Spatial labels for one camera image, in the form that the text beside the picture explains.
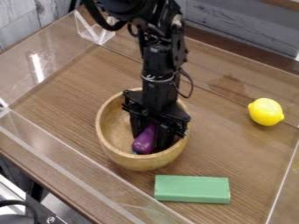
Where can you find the black equipment at table edge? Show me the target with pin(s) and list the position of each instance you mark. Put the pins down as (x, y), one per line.
(27, 213)

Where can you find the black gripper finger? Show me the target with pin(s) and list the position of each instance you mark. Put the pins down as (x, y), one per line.
(140, 123)
(168, 135)

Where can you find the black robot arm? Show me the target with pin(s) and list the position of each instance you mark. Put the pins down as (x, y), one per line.
(156, 22)

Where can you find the brown wooden bowl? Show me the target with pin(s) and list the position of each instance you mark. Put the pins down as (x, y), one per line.
(116, 137)

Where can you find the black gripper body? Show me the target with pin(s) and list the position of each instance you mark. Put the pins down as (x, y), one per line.
(156, 101)

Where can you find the purple toy eggplant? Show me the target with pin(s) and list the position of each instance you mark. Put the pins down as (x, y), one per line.
(145, 141)

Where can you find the yellow lemon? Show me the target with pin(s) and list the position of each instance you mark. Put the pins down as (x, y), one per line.
(266, 112)

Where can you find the clear acrylic corner bracket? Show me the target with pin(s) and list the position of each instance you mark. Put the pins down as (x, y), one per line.
(93, 32)

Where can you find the green rectangular block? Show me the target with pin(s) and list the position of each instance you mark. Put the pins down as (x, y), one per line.
(193, 189)

